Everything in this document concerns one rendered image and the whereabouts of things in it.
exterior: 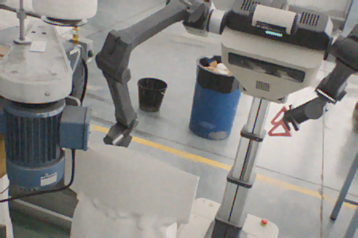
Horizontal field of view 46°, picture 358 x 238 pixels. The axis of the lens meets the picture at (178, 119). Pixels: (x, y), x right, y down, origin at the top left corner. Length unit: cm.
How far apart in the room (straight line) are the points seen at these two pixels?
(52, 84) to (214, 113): 271
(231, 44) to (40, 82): 82
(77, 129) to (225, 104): 260
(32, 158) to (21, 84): 22
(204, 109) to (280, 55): 212
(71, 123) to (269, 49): 82
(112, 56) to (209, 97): 237
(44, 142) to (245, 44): 84
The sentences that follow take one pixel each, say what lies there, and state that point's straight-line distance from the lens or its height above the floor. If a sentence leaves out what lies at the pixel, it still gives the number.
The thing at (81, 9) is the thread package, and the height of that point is 156.
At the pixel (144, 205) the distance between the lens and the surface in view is 148.
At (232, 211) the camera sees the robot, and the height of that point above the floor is 51.
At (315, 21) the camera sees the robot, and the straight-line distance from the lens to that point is 156.
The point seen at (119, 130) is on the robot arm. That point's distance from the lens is 163.
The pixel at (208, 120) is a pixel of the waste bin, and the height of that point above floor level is 19.
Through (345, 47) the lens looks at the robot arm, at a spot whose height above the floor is 159.
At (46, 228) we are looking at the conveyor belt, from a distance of 215.
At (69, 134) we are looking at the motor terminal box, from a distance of 111.
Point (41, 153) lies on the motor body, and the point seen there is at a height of 121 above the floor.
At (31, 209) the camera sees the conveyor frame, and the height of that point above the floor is 40.
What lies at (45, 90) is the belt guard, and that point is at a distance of 103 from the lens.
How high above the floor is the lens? 183
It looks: 27 degrees down
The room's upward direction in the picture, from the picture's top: 10 degrees clockwise
